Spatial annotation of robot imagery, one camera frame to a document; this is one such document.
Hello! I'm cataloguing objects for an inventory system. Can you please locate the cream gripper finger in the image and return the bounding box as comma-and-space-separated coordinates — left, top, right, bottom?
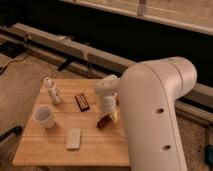
111, 108, 119, 125

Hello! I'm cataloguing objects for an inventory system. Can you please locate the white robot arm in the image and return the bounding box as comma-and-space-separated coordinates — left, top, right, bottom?
94, 57, 197, 171

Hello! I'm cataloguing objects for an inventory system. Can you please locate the white ceramic cup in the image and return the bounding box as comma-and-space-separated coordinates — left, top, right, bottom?
33, 105, 55, 128

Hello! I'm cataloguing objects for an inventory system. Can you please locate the dark brown rectangular bar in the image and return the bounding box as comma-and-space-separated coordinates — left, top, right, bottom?
75, 93, 90, 111

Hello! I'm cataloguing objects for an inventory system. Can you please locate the wooden table board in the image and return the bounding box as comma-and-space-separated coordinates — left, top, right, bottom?
13, 79, 129, 167

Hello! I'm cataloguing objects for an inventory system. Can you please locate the white rectangular sponge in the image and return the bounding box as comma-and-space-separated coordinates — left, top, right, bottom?
66, 128, 81, 150

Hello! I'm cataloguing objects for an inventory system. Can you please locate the white plastic bottle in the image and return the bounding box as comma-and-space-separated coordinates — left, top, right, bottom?
44, 77, 61, 104

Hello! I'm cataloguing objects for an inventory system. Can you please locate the long wooden beam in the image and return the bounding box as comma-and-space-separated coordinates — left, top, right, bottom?
0, 23, 213, 124

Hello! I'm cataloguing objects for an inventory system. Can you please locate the blue object at right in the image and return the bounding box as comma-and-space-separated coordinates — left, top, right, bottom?
205, 145, 213, 168

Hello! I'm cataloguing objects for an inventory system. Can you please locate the black cable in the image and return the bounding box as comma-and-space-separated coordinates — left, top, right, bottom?
0, 53, 31, 75

